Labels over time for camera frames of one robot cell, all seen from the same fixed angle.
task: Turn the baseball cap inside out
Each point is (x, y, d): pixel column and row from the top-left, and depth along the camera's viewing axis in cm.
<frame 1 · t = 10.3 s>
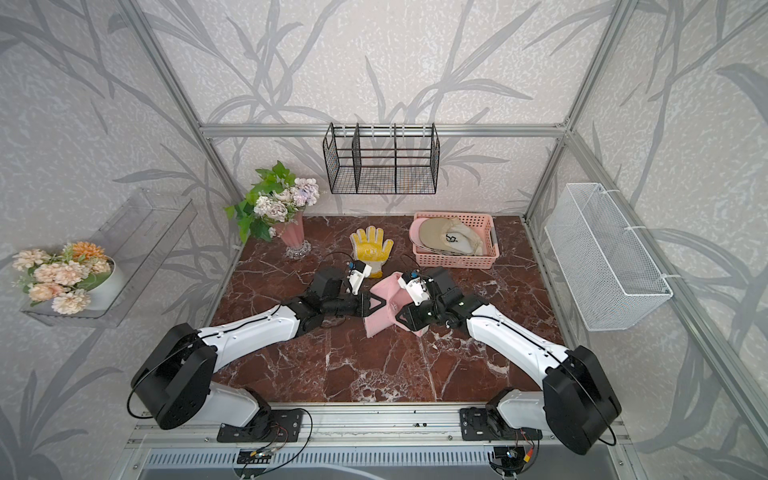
left hand: (384, 304, 81), fingers closed
right hand: (400, 313, 82), fingers open
pink glass vase: (291, 233, 100), point 14 cm above the table
green and lilac flower bouquet: (274, 200, 86), point 30 cm above the table
yellow white work gloves: (370, 248, 111), point 2 cm above the table
pink plastic basket: (483, 225, 117), point 3 cm above the table
beige baseball cap: (450, 234, 109), point 7 cm above the table
pink cap in basket: (414, 233, 106), point 9 cm above the table

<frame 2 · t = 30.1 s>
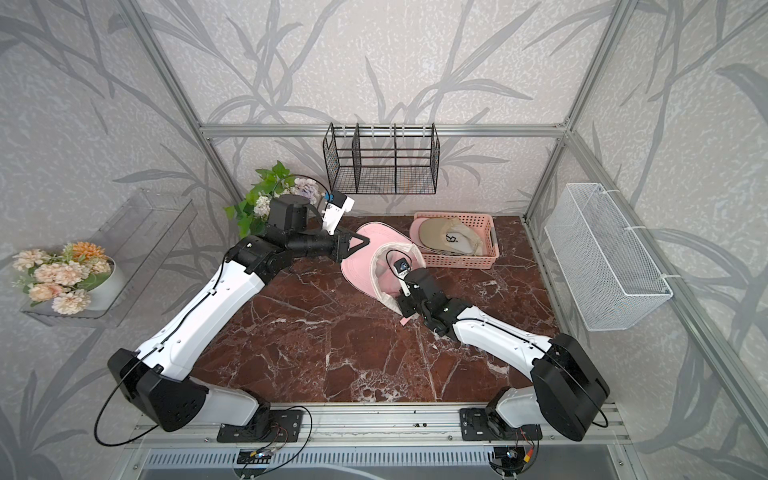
left hand: (365, 241, 69), fingers closed
right hand: (402, 286, 85), fingers closed
pink baseball cap: (370, 269, 73), point 28 cm above the table
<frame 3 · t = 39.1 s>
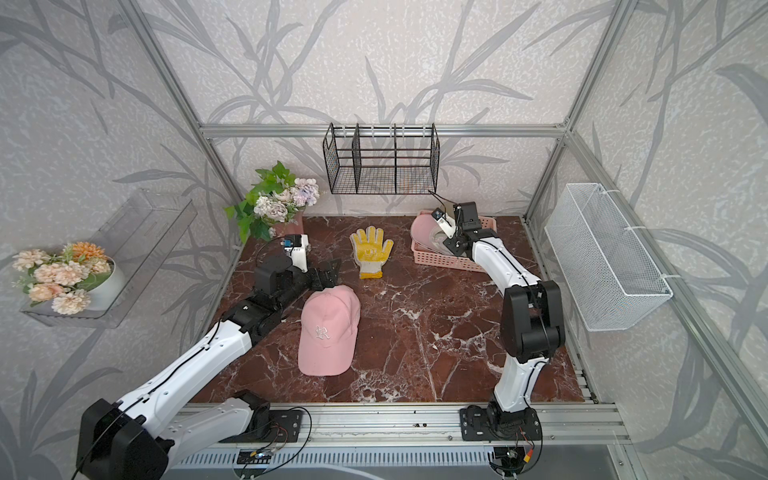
left hand: (327, 260, 78), fingers open
right hand: (460, 229, 95), fingers closed
pink baseball cap: (329, 330, 82), point 9 cm above the table
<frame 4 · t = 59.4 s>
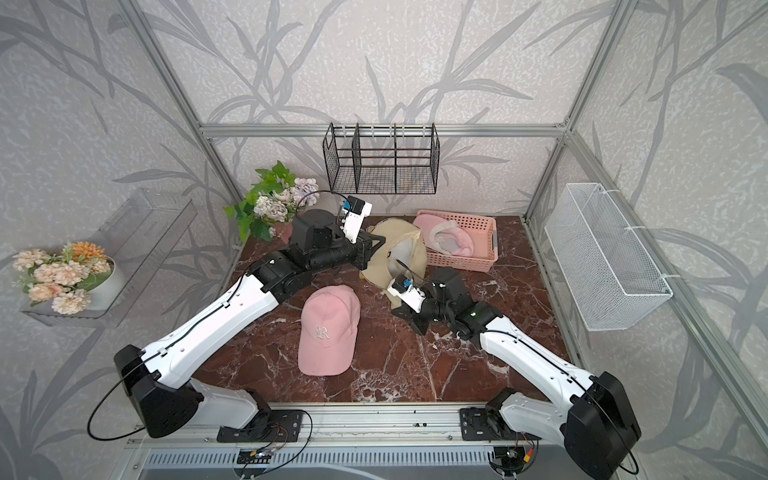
left hand: (382, 238, 69), fingers closed
right hand: (394, 308, 76), fingers closed
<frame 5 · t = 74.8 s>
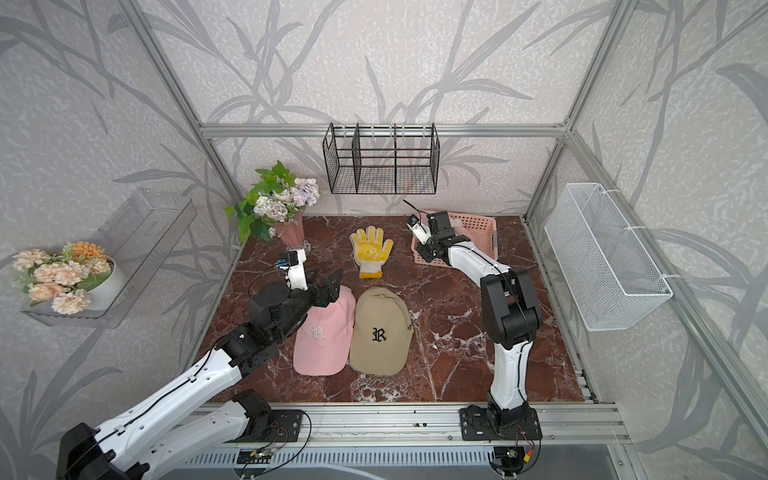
left hand: (331, 270, 73), fingers open
right hand: (427, 238, 100), fingers open
beige baseball cap: (382, 332, 84), point 7 cm above the table
